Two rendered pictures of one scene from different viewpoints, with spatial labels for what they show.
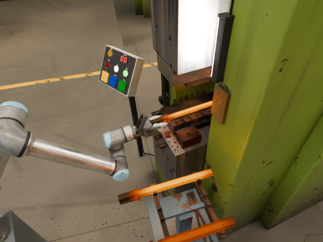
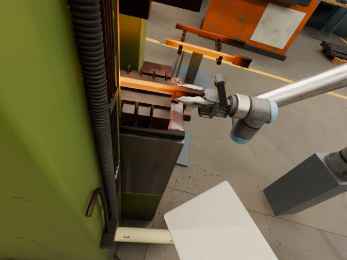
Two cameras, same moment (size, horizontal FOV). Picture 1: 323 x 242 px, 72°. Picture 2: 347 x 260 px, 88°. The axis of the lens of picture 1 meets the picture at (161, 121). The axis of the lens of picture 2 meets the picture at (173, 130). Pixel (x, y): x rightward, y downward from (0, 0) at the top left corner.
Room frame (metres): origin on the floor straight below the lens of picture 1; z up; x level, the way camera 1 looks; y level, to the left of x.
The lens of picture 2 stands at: (1.49, 0.08, 1.36)
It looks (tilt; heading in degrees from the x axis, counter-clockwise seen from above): 47 degrees down; 189
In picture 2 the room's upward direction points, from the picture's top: 17 degrees clockwise
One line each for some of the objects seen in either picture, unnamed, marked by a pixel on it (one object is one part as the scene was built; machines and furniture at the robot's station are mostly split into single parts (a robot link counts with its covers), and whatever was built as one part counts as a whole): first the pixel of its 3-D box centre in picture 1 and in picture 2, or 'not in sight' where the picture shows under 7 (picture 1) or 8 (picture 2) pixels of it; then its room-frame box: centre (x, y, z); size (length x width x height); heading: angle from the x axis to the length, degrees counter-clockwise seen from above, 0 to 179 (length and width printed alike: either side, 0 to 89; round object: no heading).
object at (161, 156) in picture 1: (198, 142); (112, 131); (1.03, -0.26, 0.69); 0.56 x 0.38 x 0.45; 111
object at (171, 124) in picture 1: (195, 110); (108, 93); (1.08, -0.23, 0.96); 0.42 x 0.20 x 0.09; 111
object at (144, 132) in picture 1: (142, 129); (215, 104); (0.92, 0.12, 0.97); 0.12 x 0.08 x 0.09; 111
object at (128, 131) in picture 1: (129, 133); (236, 106); (0.89, 0.19, 0.98); 0.10 x 0.05 x 0.09; 21
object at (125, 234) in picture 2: not in sight; (174, 237); (1.30, 0.18, 0.62); 0.44 x 0.05 x 0.05; 111
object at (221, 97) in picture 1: (219, 104); not in sight; (0.76, -0.27, 1.27); 0.09 x 0.02 x 0.17; 21
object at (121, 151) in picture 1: (117, 152); (243, 128); (0.85, 0.28, 0.86); 0.12 x 0.09 x 0.12; 13
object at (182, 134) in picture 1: (188, 137); (156, 75); (0.86, -0.15, 0.95); 0.12 x 0.09 x 0.07; 111
